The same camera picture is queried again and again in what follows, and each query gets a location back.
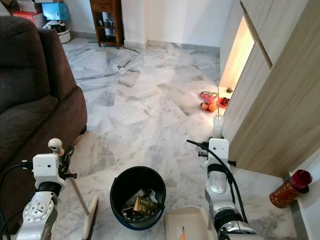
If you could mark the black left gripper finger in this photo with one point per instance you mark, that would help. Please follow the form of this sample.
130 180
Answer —
68 159

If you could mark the wooden broom with white knob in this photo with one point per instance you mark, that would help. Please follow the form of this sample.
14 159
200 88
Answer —
55 145

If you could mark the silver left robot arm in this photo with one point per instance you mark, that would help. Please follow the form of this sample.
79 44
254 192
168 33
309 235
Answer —
40 215

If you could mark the red plate of oranges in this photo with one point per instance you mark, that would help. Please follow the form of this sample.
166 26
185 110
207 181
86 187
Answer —
208 101

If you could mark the red tray of small cups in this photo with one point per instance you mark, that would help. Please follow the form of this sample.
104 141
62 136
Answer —
223 102

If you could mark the small brass cup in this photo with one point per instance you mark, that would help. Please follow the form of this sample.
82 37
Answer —
228 90

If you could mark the round black waste bin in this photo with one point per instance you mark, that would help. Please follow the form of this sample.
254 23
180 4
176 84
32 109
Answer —
137 180

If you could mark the dark brown fabric sofa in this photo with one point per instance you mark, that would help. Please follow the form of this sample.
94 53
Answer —
30 90

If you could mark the brown gold printed box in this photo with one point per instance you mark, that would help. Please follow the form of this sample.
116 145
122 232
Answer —
145 205

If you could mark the tall light wood cabinet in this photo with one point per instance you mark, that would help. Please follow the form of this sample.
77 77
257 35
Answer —
280 100

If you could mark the red lidded patterned canister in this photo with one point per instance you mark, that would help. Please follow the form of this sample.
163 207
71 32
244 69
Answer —
287 189

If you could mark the white round black-trimmed appliance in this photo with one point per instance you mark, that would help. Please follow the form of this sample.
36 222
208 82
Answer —
56 29

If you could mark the blue cardboard box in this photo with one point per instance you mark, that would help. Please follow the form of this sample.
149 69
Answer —
56 11

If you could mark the flat red box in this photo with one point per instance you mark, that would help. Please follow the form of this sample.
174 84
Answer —
27 16

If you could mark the dark wooden shelf stand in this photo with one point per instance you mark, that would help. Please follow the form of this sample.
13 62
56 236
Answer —
105 6

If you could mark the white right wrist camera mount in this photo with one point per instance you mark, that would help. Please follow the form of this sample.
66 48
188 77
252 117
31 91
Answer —
219 149

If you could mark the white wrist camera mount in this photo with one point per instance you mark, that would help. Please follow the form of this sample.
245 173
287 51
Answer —
219 149
47 167

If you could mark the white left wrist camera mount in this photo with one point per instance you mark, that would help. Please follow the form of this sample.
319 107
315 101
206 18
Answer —
47 167

